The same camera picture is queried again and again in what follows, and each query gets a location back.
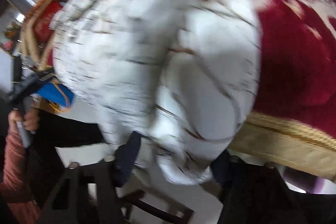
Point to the white crackle-print coat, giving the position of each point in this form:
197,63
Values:
157,56

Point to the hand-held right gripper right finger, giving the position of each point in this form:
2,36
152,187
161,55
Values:
220,167

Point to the wooden stool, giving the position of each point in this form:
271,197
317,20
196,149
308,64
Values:
157,203

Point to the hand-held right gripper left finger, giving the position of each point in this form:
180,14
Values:
126,155

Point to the blue bag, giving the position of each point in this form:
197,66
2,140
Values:
56,95

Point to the floral plush blanket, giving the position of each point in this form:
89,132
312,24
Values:
294,61

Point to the person's left forearm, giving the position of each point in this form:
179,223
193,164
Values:
15,174

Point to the person's left hand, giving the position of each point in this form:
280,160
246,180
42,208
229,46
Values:
30,119

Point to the red cardboard box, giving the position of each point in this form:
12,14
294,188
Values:
46,19

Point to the person's black pants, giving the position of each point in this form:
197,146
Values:
60,132

